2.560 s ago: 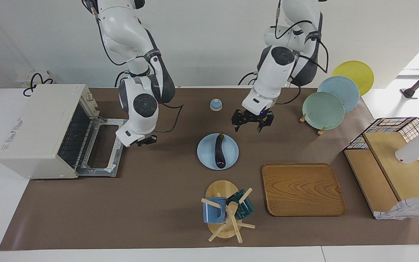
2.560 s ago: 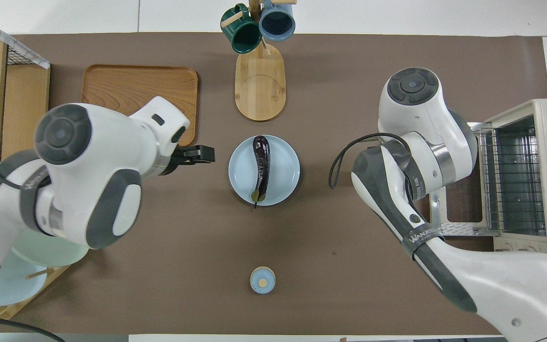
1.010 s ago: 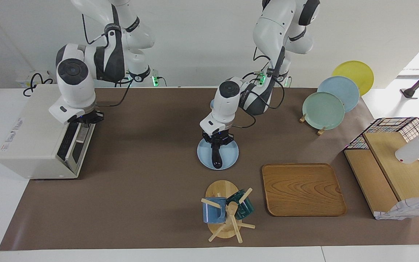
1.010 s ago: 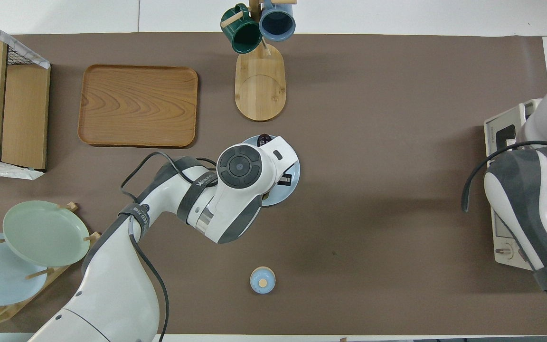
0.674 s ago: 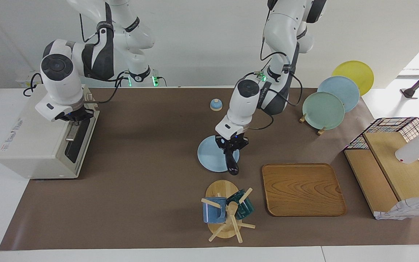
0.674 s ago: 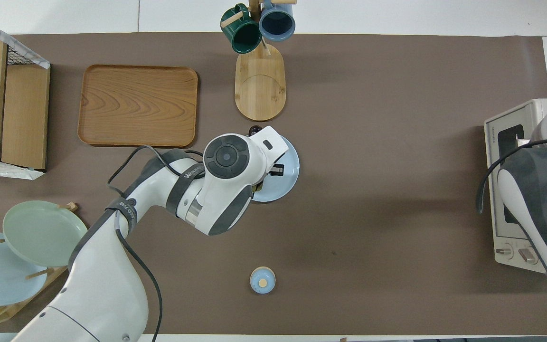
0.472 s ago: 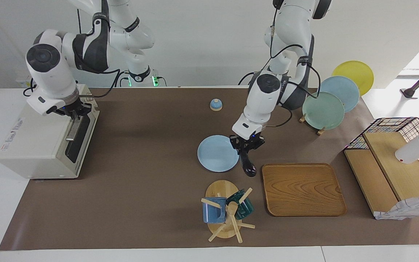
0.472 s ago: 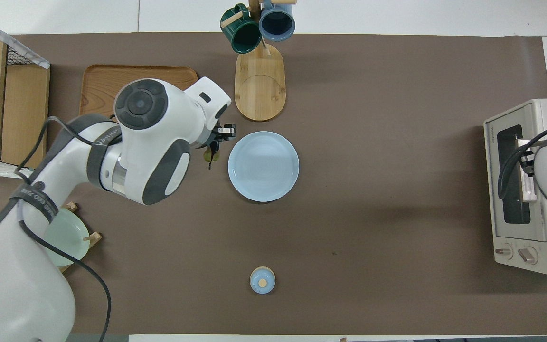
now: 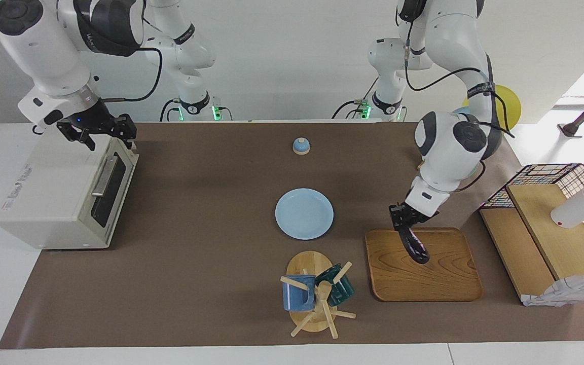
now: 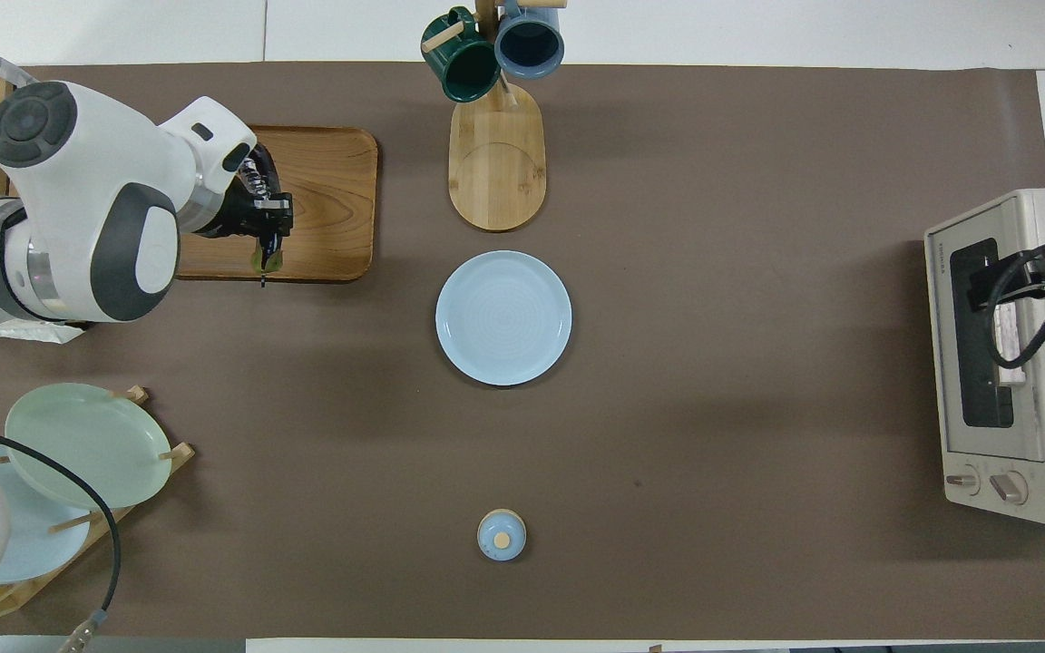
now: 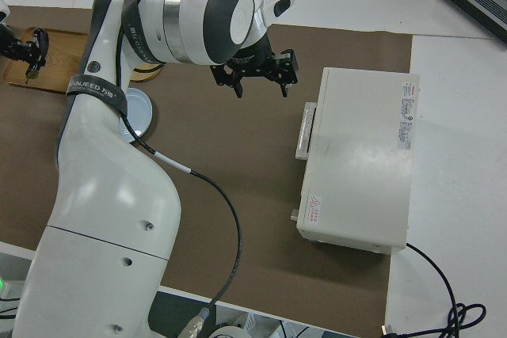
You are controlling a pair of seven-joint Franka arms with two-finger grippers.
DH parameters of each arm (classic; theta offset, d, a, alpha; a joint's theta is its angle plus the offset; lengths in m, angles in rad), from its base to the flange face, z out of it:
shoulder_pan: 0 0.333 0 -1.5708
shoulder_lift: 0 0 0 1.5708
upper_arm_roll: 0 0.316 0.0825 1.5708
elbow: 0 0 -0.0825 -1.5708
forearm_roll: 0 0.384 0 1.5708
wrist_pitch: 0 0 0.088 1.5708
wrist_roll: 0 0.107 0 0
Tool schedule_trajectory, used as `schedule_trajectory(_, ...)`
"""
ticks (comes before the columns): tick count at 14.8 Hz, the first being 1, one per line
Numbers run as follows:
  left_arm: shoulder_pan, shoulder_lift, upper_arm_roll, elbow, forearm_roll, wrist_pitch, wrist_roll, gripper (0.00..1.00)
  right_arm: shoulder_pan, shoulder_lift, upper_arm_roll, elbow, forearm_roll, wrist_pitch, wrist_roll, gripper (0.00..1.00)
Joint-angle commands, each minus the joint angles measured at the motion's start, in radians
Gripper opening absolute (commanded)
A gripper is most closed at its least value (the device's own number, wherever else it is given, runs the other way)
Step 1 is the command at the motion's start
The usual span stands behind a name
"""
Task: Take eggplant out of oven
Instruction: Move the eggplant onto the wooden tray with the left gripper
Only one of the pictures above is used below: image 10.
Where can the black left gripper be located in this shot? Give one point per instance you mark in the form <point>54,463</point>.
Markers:
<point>237,216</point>

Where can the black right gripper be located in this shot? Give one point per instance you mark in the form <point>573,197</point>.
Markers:
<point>1044,265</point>

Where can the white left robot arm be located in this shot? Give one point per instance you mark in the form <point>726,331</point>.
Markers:
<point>87,181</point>

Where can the silver oven knob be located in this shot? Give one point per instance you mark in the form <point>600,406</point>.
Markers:
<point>964,481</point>
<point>1010,488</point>

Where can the rectangular wooden tray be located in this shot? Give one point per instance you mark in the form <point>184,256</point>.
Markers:
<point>332,209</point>

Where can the wooden mug tree stand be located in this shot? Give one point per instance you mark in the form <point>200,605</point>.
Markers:
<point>497,172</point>

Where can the light blue ceramic plate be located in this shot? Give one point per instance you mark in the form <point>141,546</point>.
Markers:
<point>504,317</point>
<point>42,544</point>

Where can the crumpled silver foil sheet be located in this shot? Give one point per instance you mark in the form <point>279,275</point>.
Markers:
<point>33,332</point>

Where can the dark green mug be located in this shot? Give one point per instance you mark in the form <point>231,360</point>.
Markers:
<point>468,68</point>

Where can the pale green plate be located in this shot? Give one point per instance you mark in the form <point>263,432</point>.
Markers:
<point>69,435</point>

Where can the wooden plate rack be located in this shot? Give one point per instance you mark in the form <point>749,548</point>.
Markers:
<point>137,508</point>

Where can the blue grey mug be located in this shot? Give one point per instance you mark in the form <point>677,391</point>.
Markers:
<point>530,41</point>

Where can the brown paper table mat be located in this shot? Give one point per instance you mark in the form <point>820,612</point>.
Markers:
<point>668,408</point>

